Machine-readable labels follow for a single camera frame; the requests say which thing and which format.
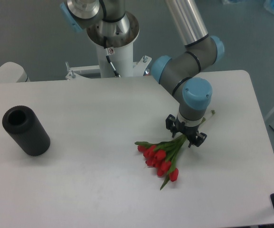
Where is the red tulip bouquet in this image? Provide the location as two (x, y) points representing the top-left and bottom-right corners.
(134, 110), (215, 190)

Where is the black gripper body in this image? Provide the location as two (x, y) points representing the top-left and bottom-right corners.
(176, 120), (202, 140)

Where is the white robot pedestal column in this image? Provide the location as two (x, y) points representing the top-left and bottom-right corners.
(65, 11), (152, 81)

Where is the white rounded chair back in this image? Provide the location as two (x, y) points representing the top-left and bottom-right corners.
(0, 62), (30, 84)

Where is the black cable on pedestal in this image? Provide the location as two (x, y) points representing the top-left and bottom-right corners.
(105, 55), (121, 78)

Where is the black cylindrical vase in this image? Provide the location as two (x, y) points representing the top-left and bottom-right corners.
(2, 105), (50, 156)

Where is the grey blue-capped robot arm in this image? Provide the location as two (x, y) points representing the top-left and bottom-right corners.
(60, 0), (224, 146)

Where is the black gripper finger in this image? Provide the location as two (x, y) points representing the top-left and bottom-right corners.
(187, 132), (207, 148)
(165, 114), (178, 138)

